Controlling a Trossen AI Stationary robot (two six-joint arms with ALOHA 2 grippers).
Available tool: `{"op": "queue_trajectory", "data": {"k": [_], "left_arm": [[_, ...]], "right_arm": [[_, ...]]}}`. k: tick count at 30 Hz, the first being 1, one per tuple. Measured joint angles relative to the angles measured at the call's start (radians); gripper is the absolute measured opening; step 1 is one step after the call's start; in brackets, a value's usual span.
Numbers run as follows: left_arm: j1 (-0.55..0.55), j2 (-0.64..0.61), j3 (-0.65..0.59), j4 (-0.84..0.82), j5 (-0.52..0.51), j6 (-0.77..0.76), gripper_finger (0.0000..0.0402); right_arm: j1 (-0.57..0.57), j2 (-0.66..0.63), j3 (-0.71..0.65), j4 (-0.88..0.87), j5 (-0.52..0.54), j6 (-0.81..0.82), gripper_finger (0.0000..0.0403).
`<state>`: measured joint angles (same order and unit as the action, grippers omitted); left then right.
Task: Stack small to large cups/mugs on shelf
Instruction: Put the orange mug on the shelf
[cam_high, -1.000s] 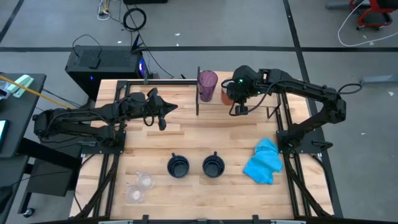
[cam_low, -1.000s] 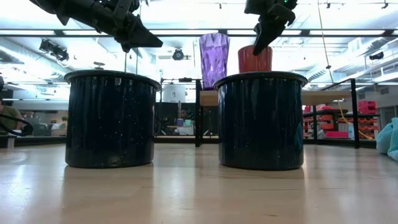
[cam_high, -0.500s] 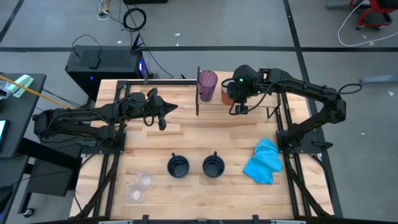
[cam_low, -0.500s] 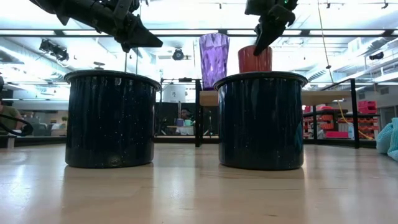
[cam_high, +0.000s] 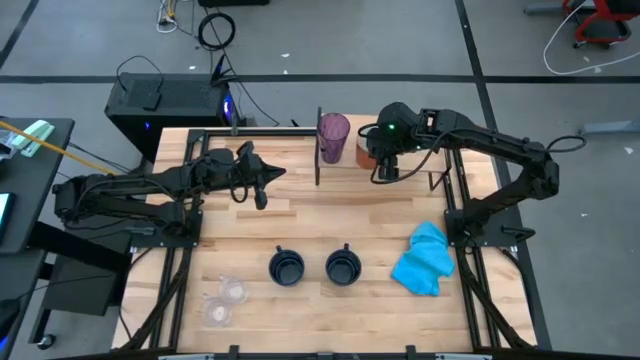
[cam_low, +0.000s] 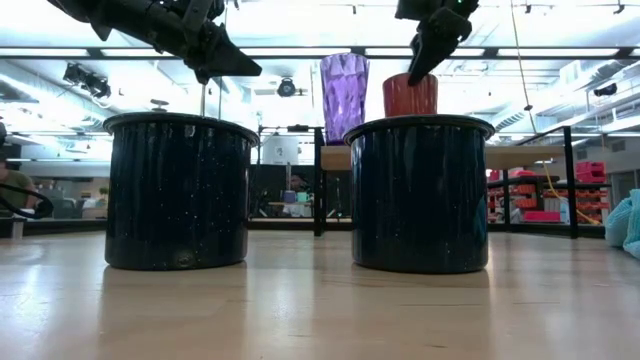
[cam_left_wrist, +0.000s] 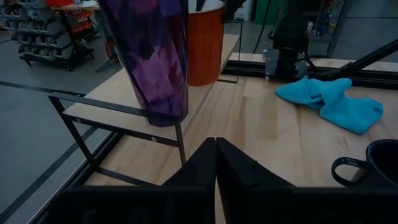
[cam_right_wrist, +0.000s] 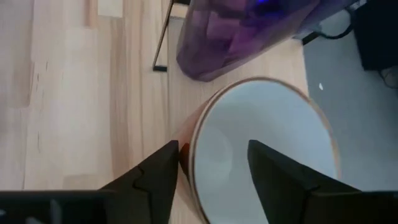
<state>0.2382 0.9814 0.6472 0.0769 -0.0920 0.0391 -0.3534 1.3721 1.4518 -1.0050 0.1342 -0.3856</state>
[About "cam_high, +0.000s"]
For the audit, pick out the red rolling stool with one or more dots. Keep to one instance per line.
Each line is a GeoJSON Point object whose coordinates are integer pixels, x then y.
{"type": "Point", "coordinates": [600, 27]}

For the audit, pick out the black side desk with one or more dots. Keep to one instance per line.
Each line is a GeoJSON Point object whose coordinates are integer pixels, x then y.
{"type": "Point", "coordinates": [30, 190]}

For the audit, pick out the dark navy mug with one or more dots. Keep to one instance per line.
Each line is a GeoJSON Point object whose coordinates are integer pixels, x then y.
{"type": "Point", "coordinates": [343, 265]}
{"type": "Point", "coordinates": [286, 266]}

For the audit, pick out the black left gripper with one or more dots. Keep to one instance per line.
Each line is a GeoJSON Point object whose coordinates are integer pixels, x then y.
{"type": "Point", "coordinates": [252, 172]}

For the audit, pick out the black aluminium table frame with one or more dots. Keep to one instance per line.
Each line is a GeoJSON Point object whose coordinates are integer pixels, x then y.
{"type": "Point", "coordinates": [260, 133]}

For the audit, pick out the orange mug white inside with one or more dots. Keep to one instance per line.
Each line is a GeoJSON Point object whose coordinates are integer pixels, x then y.
{"type": "Point", "coordinates": [364, 155]}

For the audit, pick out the black caster wheel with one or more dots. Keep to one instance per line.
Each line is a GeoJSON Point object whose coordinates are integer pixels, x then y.
{"type": "Point", "coordinates": [46, 341]}

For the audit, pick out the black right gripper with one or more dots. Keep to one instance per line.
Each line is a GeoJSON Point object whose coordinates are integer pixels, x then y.
{"type": "Point", "coordinates": [387, 145]}

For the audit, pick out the purple faceted plastic tumbler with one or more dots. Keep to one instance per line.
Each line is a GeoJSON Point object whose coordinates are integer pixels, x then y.
{"type": "Point", "coordinates": [333, 137]}

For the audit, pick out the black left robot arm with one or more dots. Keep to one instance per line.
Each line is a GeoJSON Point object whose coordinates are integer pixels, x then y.
{"type": "Point", "coordinates": [150, 182]}

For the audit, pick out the grey floor bar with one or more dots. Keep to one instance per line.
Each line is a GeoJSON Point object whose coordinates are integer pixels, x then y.
{"type": "Point", "coordinates": [610, 127]}

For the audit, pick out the small clear plastic cup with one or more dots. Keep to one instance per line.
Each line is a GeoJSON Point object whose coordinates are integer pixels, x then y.
{"type": "Point", "coordinates": [233, 290]}
{"type": "Point", "coordinates": [217, 312]}

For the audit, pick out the black floor cabinet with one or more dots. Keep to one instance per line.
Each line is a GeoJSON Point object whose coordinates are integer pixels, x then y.
{"type": "Point", "coordinates": [80, 285]}

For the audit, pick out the blue cloth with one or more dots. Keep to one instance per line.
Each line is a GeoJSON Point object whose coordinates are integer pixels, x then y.
{"type": "Point", "coordinates": [424, 262]}

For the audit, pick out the black computer tower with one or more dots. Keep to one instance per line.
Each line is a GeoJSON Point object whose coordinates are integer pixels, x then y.
{"type": "Point", "coordinates": [165, 107]}

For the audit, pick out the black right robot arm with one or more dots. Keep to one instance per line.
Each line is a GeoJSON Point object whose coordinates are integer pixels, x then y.
{"type": "Point", "coordinates": [500, 140]}

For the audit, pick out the mint green stapler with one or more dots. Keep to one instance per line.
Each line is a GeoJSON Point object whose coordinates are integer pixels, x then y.
{"type": "Point", "coordinates": [32, 136]}

